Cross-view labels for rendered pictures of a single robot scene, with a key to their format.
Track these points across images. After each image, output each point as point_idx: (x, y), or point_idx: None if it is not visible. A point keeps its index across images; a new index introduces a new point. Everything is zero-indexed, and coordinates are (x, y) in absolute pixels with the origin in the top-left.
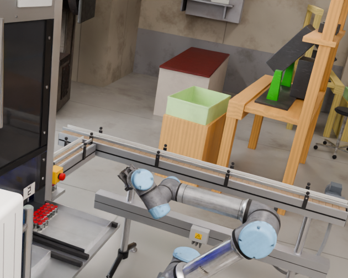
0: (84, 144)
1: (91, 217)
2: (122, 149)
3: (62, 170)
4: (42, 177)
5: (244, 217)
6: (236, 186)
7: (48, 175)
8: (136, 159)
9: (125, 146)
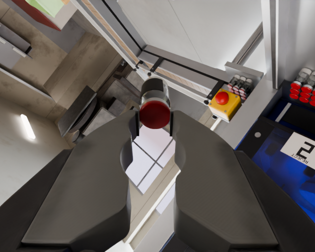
0: (150, 75)
1: (282, 12)
2: (114, 31)
3: (211, 102)
4: (258, 137)
5: None
6: None
7: (243, 125)
8: (104, 7)
9: (108, 32)
